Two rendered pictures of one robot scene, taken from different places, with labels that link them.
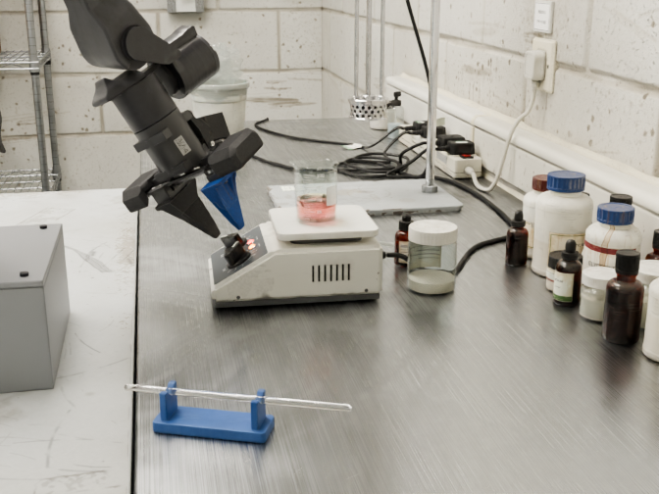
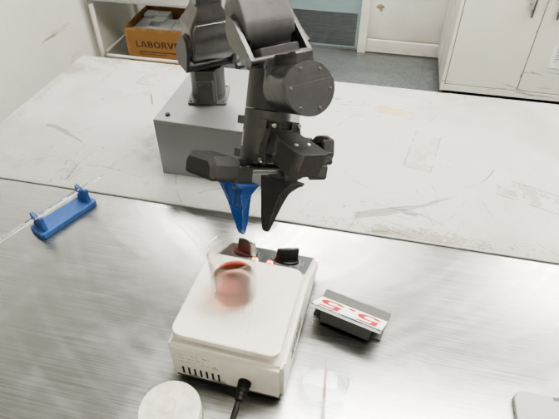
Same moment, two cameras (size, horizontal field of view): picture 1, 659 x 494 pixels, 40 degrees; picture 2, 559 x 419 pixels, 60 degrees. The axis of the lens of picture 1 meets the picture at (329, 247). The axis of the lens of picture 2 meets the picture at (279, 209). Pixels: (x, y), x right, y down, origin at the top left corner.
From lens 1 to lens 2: 1.27 m
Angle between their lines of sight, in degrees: 95
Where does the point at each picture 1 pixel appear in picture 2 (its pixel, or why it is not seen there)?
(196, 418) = (70, 207)
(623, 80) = not seen: outside the picture
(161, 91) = (253, 86)
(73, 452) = (91, 172)
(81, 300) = (295, 195)
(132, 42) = (228, 28)
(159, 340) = (197, 219)
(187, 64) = (269, 81)
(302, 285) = not seen: hidden behind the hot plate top
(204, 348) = (168, 235)
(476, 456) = not seen: outside the picture
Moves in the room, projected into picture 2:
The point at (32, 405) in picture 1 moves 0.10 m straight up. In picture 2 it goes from (150, 165) to (140, 116)
